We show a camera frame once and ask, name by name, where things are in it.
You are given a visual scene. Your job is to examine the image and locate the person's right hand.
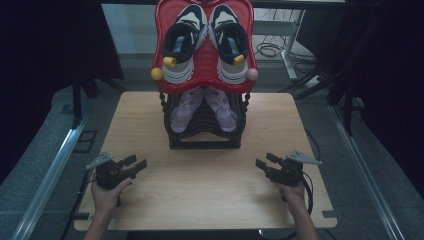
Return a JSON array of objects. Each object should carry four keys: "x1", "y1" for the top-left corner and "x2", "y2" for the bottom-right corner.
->
[{"x1": 277, "y1": 181, "x2": 307, "y2": 216}]

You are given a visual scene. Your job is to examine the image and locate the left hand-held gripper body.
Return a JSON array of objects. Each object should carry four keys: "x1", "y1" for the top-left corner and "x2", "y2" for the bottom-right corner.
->
[{"x1": 86, "y1": 151, "x2": 137, "y2": 191}]

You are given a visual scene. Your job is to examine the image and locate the white desk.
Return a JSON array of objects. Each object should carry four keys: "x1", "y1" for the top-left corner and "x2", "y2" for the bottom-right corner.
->
[{"x1": 251, "y1": 8, "x2": 306, "y2": 82}]

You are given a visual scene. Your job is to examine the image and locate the metal floor rail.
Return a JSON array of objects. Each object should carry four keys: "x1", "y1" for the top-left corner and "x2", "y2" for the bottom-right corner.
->
[
  {"x1": 328, "y1": 104, "x2": 407, "y2": 240},
  {"x1": 11, "y1": 114, "x2": 90, "y2": 240}
]

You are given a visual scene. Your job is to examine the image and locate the black tripod stand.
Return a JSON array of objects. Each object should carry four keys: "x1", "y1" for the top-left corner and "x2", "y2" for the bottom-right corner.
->
[{"x1": 70, "y1": 70, "x2": 127, "y2": 130}]

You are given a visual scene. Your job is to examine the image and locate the right hand-held gripper cable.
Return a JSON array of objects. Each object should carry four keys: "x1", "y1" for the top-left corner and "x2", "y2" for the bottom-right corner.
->
[{"x1": 282, "y1": 171, "x2": 315, "y2": 240}]

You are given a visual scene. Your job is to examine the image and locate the bundle of floor cables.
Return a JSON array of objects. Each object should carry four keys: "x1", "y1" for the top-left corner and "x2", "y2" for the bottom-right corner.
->
[{"x1": 254, "y1": 41, "x2": 317, "y2": 66}]

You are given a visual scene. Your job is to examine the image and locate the person's left hand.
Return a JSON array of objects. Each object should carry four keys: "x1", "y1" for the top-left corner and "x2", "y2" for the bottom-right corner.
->
[{"x1": 90, "y1": 177, "x2": 134, "y2": 218}]

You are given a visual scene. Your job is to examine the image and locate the navy and white sneaker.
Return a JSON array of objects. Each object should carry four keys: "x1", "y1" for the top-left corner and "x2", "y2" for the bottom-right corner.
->
[
  {"x1": 208, "y1": 3, "x2": 251, "y2": 85},
  {"x1": 161, "y1": 3, "x2": 210, "y2": 85}
]

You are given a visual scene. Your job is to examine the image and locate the black curtain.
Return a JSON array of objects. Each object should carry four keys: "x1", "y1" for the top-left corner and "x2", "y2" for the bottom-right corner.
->
[
  {"x1": 0, "y1": 0, "x2": 125, "y2": 186},
  {"x1": 294, "y1": 0, "x2": 424, "y2": 201}
]

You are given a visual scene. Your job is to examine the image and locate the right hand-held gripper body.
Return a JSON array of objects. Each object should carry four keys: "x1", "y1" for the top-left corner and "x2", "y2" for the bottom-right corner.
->
[{"x1": 269, "y1": 149, "x2": 323, "y2": 187}]

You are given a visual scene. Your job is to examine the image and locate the left hand-held gripper cable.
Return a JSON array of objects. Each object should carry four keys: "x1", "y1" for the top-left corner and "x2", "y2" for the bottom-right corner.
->
[{"x1": 59, "y1": 169, "x2": 98, "y2": 240}]

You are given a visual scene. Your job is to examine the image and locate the hand-held gripper cable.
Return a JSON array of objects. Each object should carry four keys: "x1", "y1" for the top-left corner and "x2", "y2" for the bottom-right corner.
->
[
  {"x1": 59, "y1": 169, "x2": 98, "y2": 240},
  {"x1": 282, "y1": 171, "x2": 315, "y2": 240}
]

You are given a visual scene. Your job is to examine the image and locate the white power strip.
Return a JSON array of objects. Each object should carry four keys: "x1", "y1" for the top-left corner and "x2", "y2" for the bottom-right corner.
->
[{"x1": 304, "y1": 74, "x2": 325, "y2": 90}]

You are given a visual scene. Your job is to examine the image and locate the red and black shoe rack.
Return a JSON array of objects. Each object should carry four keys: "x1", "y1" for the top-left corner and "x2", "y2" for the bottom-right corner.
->
[{"x1": 150, "y1": 0, "x2": 259, "y2": 151}]

